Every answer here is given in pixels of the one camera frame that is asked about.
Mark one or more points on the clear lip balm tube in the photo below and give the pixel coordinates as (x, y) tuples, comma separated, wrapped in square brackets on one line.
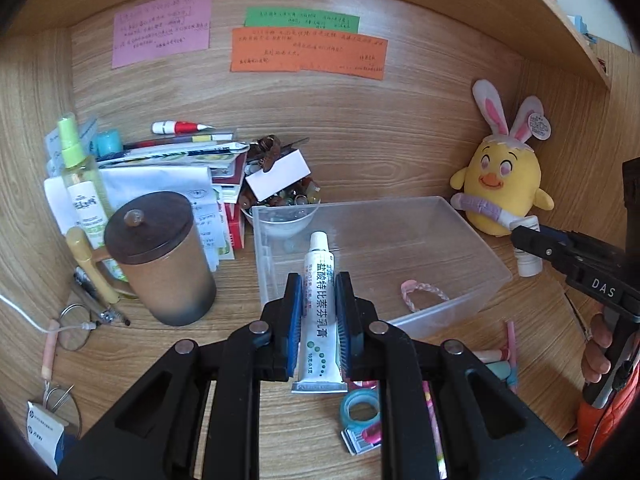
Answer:
[(492, 355)]

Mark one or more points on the green sticky note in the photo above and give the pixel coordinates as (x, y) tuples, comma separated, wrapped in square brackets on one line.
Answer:
[(286, 16)]

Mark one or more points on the clear plastic storage bin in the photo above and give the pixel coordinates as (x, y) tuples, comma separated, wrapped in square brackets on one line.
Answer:
[(416, 259)]

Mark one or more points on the blue white card pack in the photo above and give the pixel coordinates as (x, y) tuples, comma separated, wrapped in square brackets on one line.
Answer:
[(46, 434)]

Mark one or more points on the orange sticky note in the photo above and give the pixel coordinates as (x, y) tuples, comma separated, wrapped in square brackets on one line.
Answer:
[(293, 49)]

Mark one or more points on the blue round cap container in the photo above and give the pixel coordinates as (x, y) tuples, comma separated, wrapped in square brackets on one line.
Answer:
[(107, 143)]

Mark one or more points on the blue tape roll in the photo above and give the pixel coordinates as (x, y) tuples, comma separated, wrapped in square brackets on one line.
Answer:
[(356, 399)]

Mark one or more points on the white ointment tube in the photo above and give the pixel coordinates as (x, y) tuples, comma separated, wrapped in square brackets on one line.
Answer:
[(318, 368)]

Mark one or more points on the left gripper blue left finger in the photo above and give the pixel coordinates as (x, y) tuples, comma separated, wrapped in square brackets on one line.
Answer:
[(290, 321)]

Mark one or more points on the eyeglasses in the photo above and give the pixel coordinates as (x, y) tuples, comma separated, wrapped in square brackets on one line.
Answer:
[(66, 335)]

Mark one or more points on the white bowl with beads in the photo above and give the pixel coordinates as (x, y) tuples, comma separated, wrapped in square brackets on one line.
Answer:
[(288, 212)]

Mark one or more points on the pink pen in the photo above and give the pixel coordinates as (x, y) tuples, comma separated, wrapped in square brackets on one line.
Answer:
[(513, 348)]

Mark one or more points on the teal small bottle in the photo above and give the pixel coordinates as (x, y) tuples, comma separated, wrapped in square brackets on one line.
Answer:
[(504, 371)]

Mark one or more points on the small blue barcode box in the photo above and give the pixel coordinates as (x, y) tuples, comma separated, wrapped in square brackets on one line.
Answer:
[(362, 440)]

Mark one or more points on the green spray bottle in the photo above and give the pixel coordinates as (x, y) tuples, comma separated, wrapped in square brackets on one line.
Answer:
[(83, 182)]

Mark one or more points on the red white marker pen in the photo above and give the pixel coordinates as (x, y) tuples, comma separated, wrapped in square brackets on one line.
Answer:
[(171, 128)]

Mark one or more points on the right hand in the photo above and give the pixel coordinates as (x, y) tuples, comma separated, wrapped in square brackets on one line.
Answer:
[(594, 363)]

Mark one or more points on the white small box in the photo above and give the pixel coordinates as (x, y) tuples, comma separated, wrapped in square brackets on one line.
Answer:
[(284, 172)]

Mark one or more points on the stack of papers and books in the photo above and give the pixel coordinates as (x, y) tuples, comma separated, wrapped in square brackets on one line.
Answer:
[(127, 183)]

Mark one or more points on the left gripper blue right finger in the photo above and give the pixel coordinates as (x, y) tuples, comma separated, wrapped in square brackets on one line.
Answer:
[(350, 331)]

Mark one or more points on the pink sticky note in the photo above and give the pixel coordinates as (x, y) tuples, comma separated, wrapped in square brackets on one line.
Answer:
[(159, 28)]

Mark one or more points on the brown mug with lid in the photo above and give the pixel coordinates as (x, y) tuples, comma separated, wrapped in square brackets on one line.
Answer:
[(152, 250)]

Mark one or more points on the yellow chick plush toy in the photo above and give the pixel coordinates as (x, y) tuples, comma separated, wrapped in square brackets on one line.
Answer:
[(502, 181)]

